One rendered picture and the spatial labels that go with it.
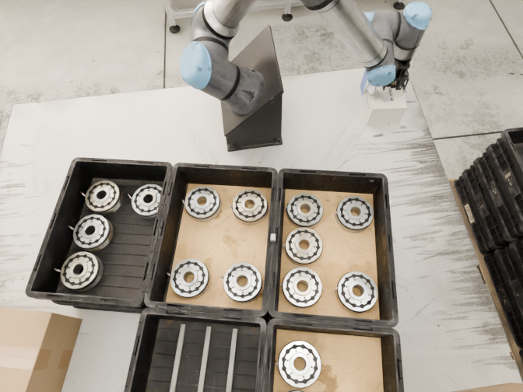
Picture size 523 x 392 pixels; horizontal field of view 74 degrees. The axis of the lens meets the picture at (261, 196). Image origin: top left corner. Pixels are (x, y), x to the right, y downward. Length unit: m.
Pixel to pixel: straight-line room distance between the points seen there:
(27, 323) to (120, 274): 0.24
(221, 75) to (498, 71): 2.16
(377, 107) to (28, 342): 1.25
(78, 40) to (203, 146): 1.94
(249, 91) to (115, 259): 0.63
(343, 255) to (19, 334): 0.86
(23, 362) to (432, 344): 1.07
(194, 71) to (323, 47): 1.74
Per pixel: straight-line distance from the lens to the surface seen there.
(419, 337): 1.16
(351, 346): 0.97
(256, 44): 1.27
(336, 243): 1.01
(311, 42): 2.71
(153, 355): 1.00
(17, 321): 1.14
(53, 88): 2.85
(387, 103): 1.35
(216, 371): 0.97
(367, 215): 1.03
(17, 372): 1.12
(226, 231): 1.02
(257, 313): 0.86
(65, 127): 1.57
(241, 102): 1.11
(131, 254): 1.07
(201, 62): 1.03
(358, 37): 0.95
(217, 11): 1.09
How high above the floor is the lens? 1.79
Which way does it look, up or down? 65 degrees down
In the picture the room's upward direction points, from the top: 5 degrees counter-clockwise
